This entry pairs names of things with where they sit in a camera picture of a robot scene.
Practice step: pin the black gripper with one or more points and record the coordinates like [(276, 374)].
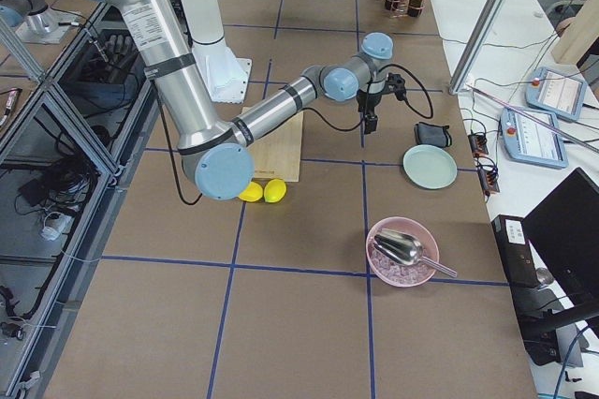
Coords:
[(366, 100)]

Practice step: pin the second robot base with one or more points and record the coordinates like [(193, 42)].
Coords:
[(36, 22)]

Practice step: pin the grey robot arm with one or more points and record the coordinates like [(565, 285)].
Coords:
[(183, 46)]

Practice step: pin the pale green plate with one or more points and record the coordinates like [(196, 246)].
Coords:
[(430, 167)]

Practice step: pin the folded grey cloth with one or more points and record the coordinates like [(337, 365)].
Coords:
[(434, 135)]

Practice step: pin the bamboo cutting board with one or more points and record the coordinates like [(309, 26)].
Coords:
[(277, 155)]

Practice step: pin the upper yellow lemon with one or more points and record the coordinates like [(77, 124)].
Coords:
[(274, 191)]

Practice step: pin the yellow lemon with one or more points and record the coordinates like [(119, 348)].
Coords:
[(274, 191), (252, 193)]

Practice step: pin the metal scoop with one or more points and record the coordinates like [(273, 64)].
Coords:
[(406, 250)]

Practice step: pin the lower yellow lemon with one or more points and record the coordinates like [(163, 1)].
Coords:
[(252, 193)]

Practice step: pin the pink bowl with ice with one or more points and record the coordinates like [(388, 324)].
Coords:
[(396, 264)]

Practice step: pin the near teach pendant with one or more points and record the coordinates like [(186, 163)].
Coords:
[(528, 138)]

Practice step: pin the teach pendant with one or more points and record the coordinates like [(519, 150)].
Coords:
[(528, 138), (552, 90)]

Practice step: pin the far teach pendant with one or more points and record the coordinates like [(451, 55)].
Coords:
[(552, 90)]

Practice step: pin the black desktop box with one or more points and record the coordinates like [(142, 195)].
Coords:
[(515, 251)]

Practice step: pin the black computer monitor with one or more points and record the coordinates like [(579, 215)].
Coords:
[(563, 229)]

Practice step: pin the copper wire bottle rack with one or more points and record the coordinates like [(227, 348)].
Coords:
[(405, 8)]

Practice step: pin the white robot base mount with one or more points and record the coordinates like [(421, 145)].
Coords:
[(226, 76)]

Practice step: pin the aluminium frame post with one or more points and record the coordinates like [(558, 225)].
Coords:
[(486, 19)]

